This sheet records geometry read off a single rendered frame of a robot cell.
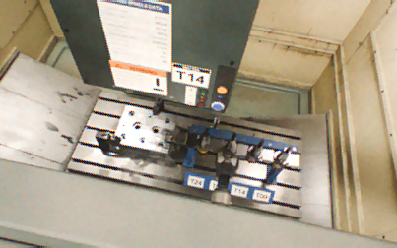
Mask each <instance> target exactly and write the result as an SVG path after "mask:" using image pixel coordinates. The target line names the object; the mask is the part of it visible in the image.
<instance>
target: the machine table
mask: <svg viewBox="0 0 397 248"><path fill-rule="evenodd" d="M99 98H100V99H98V101H97V103H96V106H95V107H94V110H93V112H94V113H92V115H91V116H90V118H89V121H88V122H87V127H88V128H85V130H84V131H83V134H82V136H81V139H80V141H79V142H80V143H81V145H77V146H76V150H74V153H73V155H72V159H73V160H72V161H69V164H68V165H67V170H68V172H69V173H75V174H78V175H85V176H88V177H94V178H97V179H104V180H107V181H110V182H117V183H120V184H126V185H130V186H136V187H139V188H146V189H149V190H156V191H159V192H165V193H169V194H174V195H177V196H181V197H187V198H190V199H197V200H200V201H207V202H210V203H211V201H212V193H213V192H214V191H211V190H204V189H201V188H194V187H191V186H185V185H183V183H184V176H185V174H184V173H183V172H192V173H196V174H199V175H207V176H208V175H209V177H215V176H216V174H215V173H216V170H215V166H214V161H215V159H216V155H217V154H215V153H214V152H212V151H211V150H208V151H207V154H206V155H202V156H199V154H196V157H195V159H194V166H193V168H194V169H193V170H192V168H191V167H188V166H183V164H184V162H182V159H183V158H185V156H186V155H185V154H182V153H179V152H178V149H177V150H175V151H172V152H171V153H170V154H168V156H170V157H171V159H173V160H174V161H175V162H176V164H171V163H169V164H165V165H162V166H159V167H158V165H157V162H156V161H153V160H152V163H151V159H150V163H151V164H150V163H149V164H150V165H149V164H148V165H149V166H148V167H146V166H145V167H143V168H144V169H145V170H144V169H143V171H142V168H140V169H139V168H138V166H139V164H142V163H139V164H137V165H136V166H135V162H133V163H134V164H132V160H131V161H130V158H128V157H127V158H128V159H127V160H126V158H125V159H123V153H121V152H114V151H112V150H110V149H109V148H103V147H100V146H99V145H98V142H97V141H96V132H97V131H99V132H105V133H106V132H109V133H110V134H115V132H116V130H117V126H118V125H119V121H120V119H121V117H122V114H123V113H124V108H125V107H126V105H129V106H136V107H139V108H146V109H150V110H152V109H153V107H152V106H154V103H153V102H151V101H147V100H141V99H138V98H135V97H128V96H124V95H117V94H114V93H105V92H101V93H100V94H99ZM112 113H113V114H112ZM162 113H169V114H172V115H178V120H177V126H176V128H177V127H178V128H179V130H181V131H180V132H179V134H182V133H183V132H185V134H184V137H185V138H186V134H187V131H188V127H190V126H191V125H192V124H196V125H199V126H205V127H209V128H212V127H211V125H212V126H214V125H215V124H214V123H215V122H214V119H215V117H216V116H217V115H215V114H212V113H205V112H201V111H198V110H191V109H188V108H181V107H178V106H171V105H168V104H164V106H163V111H162ZM194 114H195V115H194ZM186 115H187V116H186ZM191 116H192V117H191ZM218 116H220V121H219V123H218V124H217V126H216V127H217V128H218V129H219V130H229V131H233V129H234V132H236V133H239V134H241V133H242V134H246V135H250V136H252V137H253V134H254V133H255V135H254V137H259V138H262V139H269V140H272V141H279V142H283V143H290V144H293V145H298V153H299V154H302V141H301V140H300V139H301V138H302V132H299V131H296V130H289V129H286V128H279V127H276V126H269V125H265V124H262V123H255V122H252V121H245V120H241V119H235V118H231V117H225V116H222V115H218ZM119 117H120V118H119ZM190 117H191V119H192V120H191V119H190ZM194 117H195V118H194ZM209 117H211V118H209ZM213 117H214V118H213ZM183 118H184V119H183ZM118 120H119V121H118ZM195 120H196V121H195ZM210 120H211V121H210ZM188 123H189V124H188ZM226 123H227V125H226ZM245 123H246V124H245ZM220 125H221V126H220ZM240 125H241V126H240ZM187 126H188V127H187ZM219 126H220V127H219ZM234 126H235V127H234ZM225 127H226V128H225ZM242 127H243V128H242ZM181 128H182V129H181ZM244 128H245V129H244ZM248 128H250V129H248ZM251 129H252V130H251ZM254 131H255V132H254ZM263 132H264V133H263ZM250 133H251V134H250ZM261 136H262V137H261ZM264 136H265V137H264ZM185 138H184V139H185ZM282 138H283V139H282ZM284 139H285V140H284ZM110 154H111V155H110ZM120 154H121V155H120ZM112 155H113V156H112ZM120 159H121V160H122V161H121V160H120ZM120 161H121V162H120ZM127 162H128V163H127ZM129 162H130V164H131V166H133V167H132V168H130V167H131V166H129ZM110 163H111V164H110ZM120 163H121V164H122V165H123V166H124V167H123V166H122V165H121V164H120ZM126 163H127V164H126ZM268 165H270V166H271V164H268V163H266V162H263V160H261V159H260V160H258V161H257V162H256V163H251V164H248V161H247V160H246V157H245V158H241V157H239V168H238V170H237V172H236V174H234V178H233V179H232V181H234V182H237V183H241V184H247V185H250V186H257V187H261V188H265V187H264V184H261V183H265V184H266V188H267V189H270V190H275V196H274V199H273V201H272V204H268V203H266V202H262V201H255V200H253V199H246V198H242V197H237V196H234V195H231V202H232V203H231V204H230V207H232V208H239V209H243V210H249V211H252V212H257V213H261V214H264V215H270V216H274V217H283V218H289V219H292V220H296V221H299V219H302V210H300V209H299V207H302V191H300V190H299V188H300V189H301V188H302V173H300V172H301V171H302V155H301V156H300V168H298V169H291V168H290V167H289V166H285V168H284V170H283V171H281V173H279V175H277V185H273V184H267V183H266V177H267V167H268ZM128 166H129V167H128ZM181 166H182V167H181ZM121 167H123V168H124V169H126V167H127V168H130V170H134V171H135V170H136V171H137V172H138V171H139V172H140V171H142V172H140V173H143V172H144V173H145V174H148V175H143V176H140V175H134V177H133V176H132V177H129V176H130V175H129V174H128V173H121V171H117V168H121ZM134 167H135V169H134ZM202 167H203V168H204V169H203V168H202ZM180 168H181V172H182V173H183V174H182V173H181V172H179V170H180ZM262 169H263V170H262ZM96 170H97V171H96ZM264 170H265V171H264ZM196 171H197V172H196ZM261 171H262V172H261ZM199 172H200V173H199ZM214 172H215V173H214ZM287 172H288V173H287ZM150 173H151V174H150ZM263 173H264V174H263ZM150 175H155V176H159V177H166V176H169V175H172V176H173V175H174V176H173V177H171V178H172V179H174V178H175V179H174V180H175V181H174V182H173V183H172V182H168V181H162V180H160V179H154V177H152V176H150ZM281 176H282V177H281ZM141 177H142V178H141ZM146 177H147V178H146ZM134 178H135V179H134ZM171 178H169V179H171ZM289 178H290V179H289ZM282 179H283V180H282ZM157 180H158V181H157ZM288 182H289V183H288ZM174 183H175V184H174ZM178 185H179V186H178ZM283 185H284V186H283ZM282 187H283V188H282ZM288 192H289V193H288ZM285 196H286V197H285ZM287 196H288V197H287Z"/></svg>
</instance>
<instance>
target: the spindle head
mask: <svg viewBox="0 0 397 248"><path fill-rule="evenodd" d="M49 1H50V5H51V7H52V8H53V12H54V13H55V17H56V19H57V21H58V24H59V25H60V28H61V30H62V32H63V34H64V38H65V39H66V41H67V44H68V46H69V50H70V51H71V54H72V56H73V58H74V61H75V63H76V66H77V67H78V71H79V73H80V76H81V78H82V79H83V83H84V84H87V85H93V86H96V87H103V88H107V89H110V90H117V91H120V92H127V93H136V94H139V95H146V96H149V97H156V98H160V99H163V100H170V101H173V102H180V103H184V104H185V96H186V86H188V87H192V88H197V94H196V98H195V104H194V106H197V103H198V102H201V101H199V100H198V97H199V95H201V94H199V90H202V89H204V90H207V92H208V94H207V95H204V96H205V97H206V98H207V101H206V102H204V103H205V104H206V106H205V108H210V104H211V101H212V94H213V91H214V84H215V82H216V76H217V72H218V66H219V65H221V66H228V67H232V68H237V70H236V72H235V77H234V79H233V83H232V87H231V92H230V94H229V99H228V101H227V106H226V108H227V107H228V106H229V101H230V99H231V94H232V91H233V86H234V84H235V80H236V77H237V73H238V70H239V66H240V64H241V59H242V57H243V55H244V50H245V48H246V43H247V42H248V38H249V36H250V31H251V29H252V27H253V22H254V20H255V16H256V13H257V9H258V6H259V4H260V0H153V1H157V2H160V3H167V4H170V5H171V72H169V71H166V70H161V71H165V72H166V95H162V94H158V93H149V92H142V91H139V90H132V89H128V88H125V87H119V86H116V85H115V81H114V78H113V73H112V70H111V68H110V62H109V60H110V61H114V60H111V57H110V52H109V49H108V43H107V41H106V35H105V32H104V30H103V24H102V21H101V17H100V14H99V6H98V2H97V0H49ZM172 62H173V63H177V64H184V65H187V66H194V67H197V68H205V69H208V70H211V72H210V80H209V84H208V88H203V87H199V86H196V85H189V84H186V83H180V82H176V81H173V80H172ZM226 108H225V111H226Z"/></svg>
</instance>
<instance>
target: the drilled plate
mask: <svg viewBox="0 0 397 248"><path fill-rule="evenodd" d="M130 110H131V111H130ZM128 112H129V113H128ZM143 113H144V114H143ZM128 115H129V116H128ZM134 115H135V116H134ZM132 116H133V117H132ZM156 116H158V117H155V115H153V113H152V110H150V109H146V108H139V107H136V106H129V105H126V107H125V108H124V113H123V114H122V117H121V119H120V121H119V125H118V126H117V130H116V132H115V135H117V136H119V137H120V138H121V139H122V140H121V143H114V142H113V145H114V146H116V147H121V148H125V149H128V150H135V151H138V152H145V153H148V154H154V155H164V156H167V157H168V154H169V152H170V149H171V143H168V142H167V141H165V139H163V136H167V135H169V136H174V133H175V128H176V126H177V120H178V115H172V114H169V113H162V112H159V113H158V114H157V115H156ZM144 117H145V119H144ZM146 118H147V119H146ZM136 120H137V121H139V122H141V123H142V124H143V125H141V123H139V122H137V121H136ZM144 120H146V121H144ZM135 121H136V122H135ZM131 122H132V123H131ZM134 122H135V124H134ZM167 123H168V124H167ZM132 124H133V125H132ZM131 126H132V128H133V129H132V128H131ZM142 126H143V128H142ZM129 128H130V129H129ZM137 128H139V130H136V129H137ZM121 130H122V131H121ZM129 130H130V131H129ZM135 130H136V131H135ZM125 132H126V134H125ZM154 132H158V133H156V134H155V133H154ZM123 133H124V134H123ZM120 134H121V136H120ZM127 134H128V135H127ZM138 135H139V136H138ZM151 135H152V136H151ZM156 135H157V136H156ZM126 137H128V138H126ZM145 138H146V139H145ZM124 139H125V140H124ZM130 140H131V141H130ZM163 140H164V141H163ZM157 141H160V142H159V143H158V144H157Z"/></svg>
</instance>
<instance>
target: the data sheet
mask: <svg viewBox="0 0 397 248"><path fill-rule="evenodd" d="M97 2H98V6H99V14H100V17H101V21H102V24H103V30H104V32H105V35H106V41H107V43H108V49H109V52H110V57H111V60H114V61H121V62H124V63H131V64H134V65H139V66H145V67H149V68H156V69H159V70H166V71H169V72H171V5H170V4H167V3H160V2H157V1H153V0H97Z"/></svg>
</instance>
